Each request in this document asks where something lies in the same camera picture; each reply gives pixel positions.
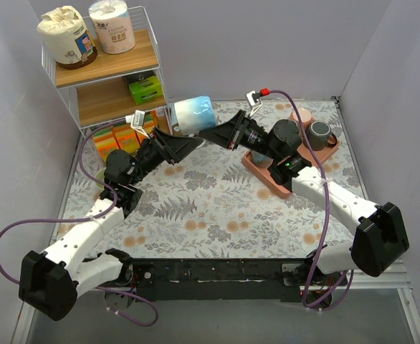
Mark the green tissue box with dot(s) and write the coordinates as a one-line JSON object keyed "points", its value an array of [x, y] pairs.
{"points": [[143, 87]]}

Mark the pink tray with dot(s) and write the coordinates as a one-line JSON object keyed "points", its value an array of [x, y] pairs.
{"points": [[303, 157]]}

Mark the light blue mug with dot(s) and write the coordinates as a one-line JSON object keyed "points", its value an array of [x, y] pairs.
{"points": [[193, 115]]}

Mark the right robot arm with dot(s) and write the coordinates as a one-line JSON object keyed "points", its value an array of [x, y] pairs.
{"points": [[379, 233]]}

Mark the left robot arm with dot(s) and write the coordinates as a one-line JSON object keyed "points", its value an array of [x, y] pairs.
{"points": [[52, 280]]}

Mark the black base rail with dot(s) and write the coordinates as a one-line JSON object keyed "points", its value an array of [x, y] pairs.
{"points": [[218, 279]]}

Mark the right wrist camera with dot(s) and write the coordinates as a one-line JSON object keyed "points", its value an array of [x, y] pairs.
{"points": [[254, 99]]}

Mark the white wire wooden shelf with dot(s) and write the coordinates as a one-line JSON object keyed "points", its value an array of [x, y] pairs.
{"points": [[97, 93]]}

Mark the beige toilet paper roll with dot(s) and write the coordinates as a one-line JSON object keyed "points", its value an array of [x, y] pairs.
{"points": [[67, 38]]}

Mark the patterned blue mug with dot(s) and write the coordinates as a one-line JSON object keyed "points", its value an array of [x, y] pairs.
{"points": [[260, 160]]}

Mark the middle sponge pack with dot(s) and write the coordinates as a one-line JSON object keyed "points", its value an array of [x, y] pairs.
{"points": [[126, 138]]}

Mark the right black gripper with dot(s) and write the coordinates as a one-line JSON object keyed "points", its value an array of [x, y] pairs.
{"points": [[237, 130]]}

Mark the green mug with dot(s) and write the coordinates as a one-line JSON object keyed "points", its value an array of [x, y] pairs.
{"points": [[100, 177]]}

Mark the left sponge pack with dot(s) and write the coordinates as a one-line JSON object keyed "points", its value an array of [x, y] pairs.
{"points": [[105, 142]]}

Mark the dark grey mug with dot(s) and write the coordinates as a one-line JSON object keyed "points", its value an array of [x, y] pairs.
{"points": [[320, 135]]}

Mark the white toilet paper roll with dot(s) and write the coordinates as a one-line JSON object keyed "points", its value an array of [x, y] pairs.
{"points": [[113, 26]]}

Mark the snack bag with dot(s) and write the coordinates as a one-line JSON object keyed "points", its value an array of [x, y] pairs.
{"points": [[176, 130]]}

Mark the floral table mat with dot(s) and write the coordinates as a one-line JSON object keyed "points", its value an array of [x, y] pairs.
{"points": [[210, 206]]}

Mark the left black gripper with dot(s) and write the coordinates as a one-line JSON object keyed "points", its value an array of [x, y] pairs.
{"points": [[165, 145]]}

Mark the pink mug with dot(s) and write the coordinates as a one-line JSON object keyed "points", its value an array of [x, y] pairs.
{"points": [[305, 115]]}

